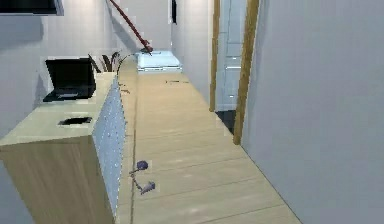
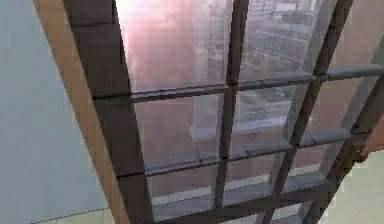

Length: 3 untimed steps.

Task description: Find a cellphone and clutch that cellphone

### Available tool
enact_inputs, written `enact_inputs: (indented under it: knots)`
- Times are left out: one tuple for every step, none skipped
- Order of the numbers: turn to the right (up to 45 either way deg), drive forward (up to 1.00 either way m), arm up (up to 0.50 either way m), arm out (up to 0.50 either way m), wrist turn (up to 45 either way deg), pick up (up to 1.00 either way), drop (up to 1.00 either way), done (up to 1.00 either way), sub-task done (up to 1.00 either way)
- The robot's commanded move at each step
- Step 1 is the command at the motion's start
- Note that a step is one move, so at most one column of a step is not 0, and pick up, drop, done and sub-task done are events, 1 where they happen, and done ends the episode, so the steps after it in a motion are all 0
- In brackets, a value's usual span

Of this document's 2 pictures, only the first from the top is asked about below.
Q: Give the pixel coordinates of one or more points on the dark framed wall picture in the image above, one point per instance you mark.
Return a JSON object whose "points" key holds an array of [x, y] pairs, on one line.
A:
{"points": [[30, 6]]}

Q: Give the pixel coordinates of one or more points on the light wood chest of drawers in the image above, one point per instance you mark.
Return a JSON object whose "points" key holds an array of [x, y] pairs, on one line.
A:
{"points": [[63, 166]]}

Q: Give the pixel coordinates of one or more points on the white room door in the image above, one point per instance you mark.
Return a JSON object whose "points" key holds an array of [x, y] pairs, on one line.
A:
{"points": [[231, 56]]}

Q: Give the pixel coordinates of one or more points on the black laptop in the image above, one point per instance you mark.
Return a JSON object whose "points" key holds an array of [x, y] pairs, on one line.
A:
{"points": [[70, 80]]}

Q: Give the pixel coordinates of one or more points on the white bed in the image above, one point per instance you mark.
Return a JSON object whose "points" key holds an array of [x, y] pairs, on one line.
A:
{"points": [[157, 61]]}

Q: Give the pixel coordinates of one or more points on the black cellphone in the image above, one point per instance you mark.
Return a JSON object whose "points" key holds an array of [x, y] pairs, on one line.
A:
{"points": [[75, 121]]}

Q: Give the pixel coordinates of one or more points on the red floor lamp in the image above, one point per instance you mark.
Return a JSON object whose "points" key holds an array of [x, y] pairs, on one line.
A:
{"points": [[133, 28]]}

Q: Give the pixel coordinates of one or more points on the dark leafy house plant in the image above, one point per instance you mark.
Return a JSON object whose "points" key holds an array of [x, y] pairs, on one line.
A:
{"points": [[107, 63]]}

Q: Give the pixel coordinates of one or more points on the narrow dark wall picture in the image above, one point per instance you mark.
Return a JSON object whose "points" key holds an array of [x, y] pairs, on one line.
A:
{"points": [[174, 10]]}

